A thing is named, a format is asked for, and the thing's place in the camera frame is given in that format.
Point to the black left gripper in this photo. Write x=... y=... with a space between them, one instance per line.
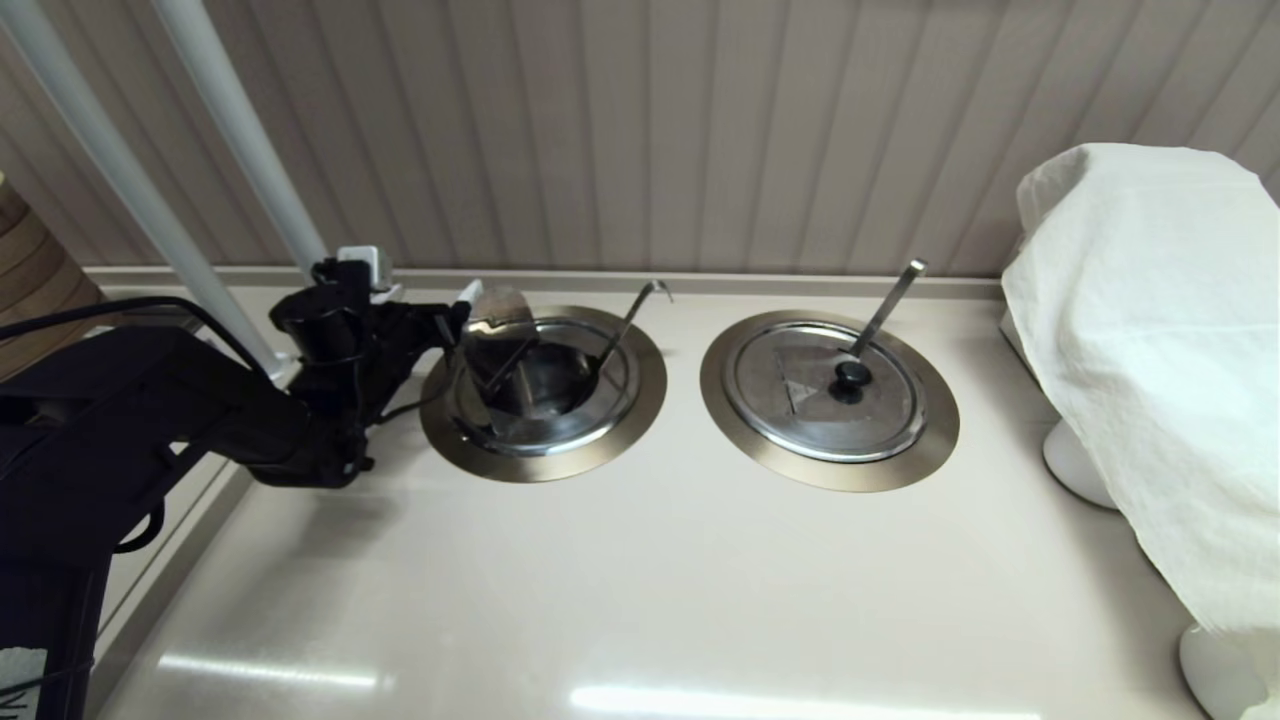
x=405 y=335

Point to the hinged steel lid black knob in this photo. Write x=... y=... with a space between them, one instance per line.
x=800 y=420
x=500 y=310

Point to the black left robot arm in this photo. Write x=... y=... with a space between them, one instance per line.
x=100 y=420

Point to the steel soup pot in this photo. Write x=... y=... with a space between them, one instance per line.
x=545 y=385

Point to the white round pole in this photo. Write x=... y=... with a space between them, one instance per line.
x=100 y=140
x=240 y=110

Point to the bamboo steamer stack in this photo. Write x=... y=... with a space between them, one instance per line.
x=40 y=280

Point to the white round appliance foot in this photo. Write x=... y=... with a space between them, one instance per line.
x=1075 y=470
x=1215 y=675

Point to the white cloth cover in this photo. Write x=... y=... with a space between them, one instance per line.
x=1150 y=330

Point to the silver white wrist camera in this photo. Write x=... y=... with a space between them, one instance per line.
x=362 y=265

